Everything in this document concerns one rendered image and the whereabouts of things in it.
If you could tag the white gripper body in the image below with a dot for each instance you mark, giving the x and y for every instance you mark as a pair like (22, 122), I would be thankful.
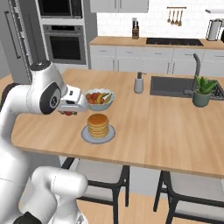
(73, 105)

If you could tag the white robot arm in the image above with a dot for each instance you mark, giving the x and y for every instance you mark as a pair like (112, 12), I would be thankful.
(17, 122)

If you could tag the red strawberry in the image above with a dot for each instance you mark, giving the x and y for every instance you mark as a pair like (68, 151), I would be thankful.
(68, 113)

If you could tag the pancake stack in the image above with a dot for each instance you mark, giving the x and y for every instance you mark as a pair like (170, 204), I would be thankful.
(98, 125)

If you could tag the grey fridge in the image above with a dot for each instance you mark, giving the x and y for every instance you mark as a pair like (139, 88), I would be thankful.
(17, 43)

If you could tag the red fruit pile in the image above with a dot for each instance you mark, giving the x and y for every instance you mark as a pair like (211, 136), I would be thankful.
(91, 98)

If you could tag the pale blue fruit bowl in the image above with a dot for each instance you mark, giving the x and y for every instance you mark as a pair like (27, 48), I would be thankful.
(99, 106)

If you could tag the yellow banana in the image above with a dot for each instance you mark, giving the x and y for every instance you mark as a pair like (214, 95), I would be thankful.
(102, 97)

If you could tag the grey round plate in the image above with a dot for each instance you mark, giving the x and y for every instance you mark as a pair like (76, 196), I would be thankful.
(87, 137)

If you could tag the steel built-in oven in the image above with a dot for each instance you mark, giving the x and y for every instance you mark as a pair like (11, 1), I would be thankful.
(65, 45)

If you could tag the grey soap dispenser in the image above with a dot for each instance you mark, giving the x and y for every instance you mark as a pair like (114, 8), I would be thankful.
(138, 85)

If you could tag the black chair with grey seat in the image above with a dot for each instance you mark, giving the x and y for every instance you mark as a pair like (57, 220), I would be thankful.
(195, 189)
(102, 175)

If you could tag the white base cupboards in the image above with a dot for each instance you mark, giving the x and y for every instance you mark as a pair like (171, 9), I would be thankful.
(151, 61)

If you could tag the wooden knife block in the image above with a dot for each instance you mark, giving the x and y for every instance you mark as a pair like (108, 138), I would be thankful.
(135, 32)

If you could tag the dark grey sink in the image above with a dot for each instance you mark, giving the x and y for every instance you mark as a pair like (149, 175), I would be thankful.
(169, 86)

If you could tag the black microwave oven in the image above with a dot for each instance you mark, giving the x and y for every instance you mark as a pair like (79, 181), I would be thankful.
(58, 8)

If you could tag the black hob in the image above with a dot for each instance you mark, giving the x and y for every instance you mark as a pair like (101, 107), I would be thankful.
(174, 42)

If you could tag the green plant in pot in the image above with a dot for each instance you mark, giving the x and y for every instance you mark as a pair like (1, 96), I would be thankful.
(201, 94)

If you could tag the hanging wooden spoon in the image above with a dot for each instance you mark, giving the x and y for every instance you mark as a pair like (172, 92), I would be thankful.
(168, 18)
(176, 19)
(172, 19)
(180, 21)

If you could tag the dark grey tap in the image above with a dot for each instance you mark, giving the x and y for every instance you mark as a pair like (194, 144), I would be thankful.
(197, 62)

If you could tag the black dish rack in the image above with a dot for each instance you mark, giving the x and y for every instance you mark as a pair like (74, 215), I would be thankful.
(220, 90)

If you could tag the grey range hood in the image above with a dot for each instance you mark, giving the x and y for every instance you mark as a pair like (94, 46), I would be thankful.
(214, 11)

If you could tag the white wall cupboards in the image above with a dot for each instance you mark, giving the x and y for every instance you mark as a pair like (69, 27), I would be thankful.
(119, 5)

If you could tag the wooden tool rail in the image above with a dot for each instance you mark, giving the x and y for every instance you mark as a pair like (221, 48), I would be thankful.
(176, 7)

